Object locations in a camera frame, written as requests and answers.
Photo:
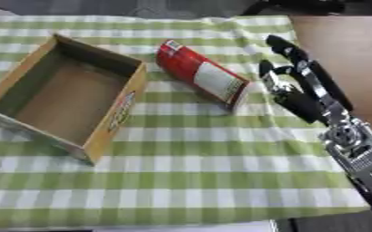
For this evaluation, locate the black object behind table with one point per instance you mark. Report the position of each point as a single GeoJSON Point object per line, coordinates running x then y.
{"type": "Point", "coordinates": [300, 6]}

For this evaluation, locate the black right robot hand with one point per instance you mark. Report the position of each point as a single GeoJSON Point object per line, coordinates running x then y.
{"type": "Point", "coordinates": [300, 87]}

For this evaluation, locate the tan cardboard box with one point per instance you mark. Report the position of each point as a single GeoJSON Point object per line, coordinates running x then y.
{"type": "Point", "coordinates": [67, 99]}

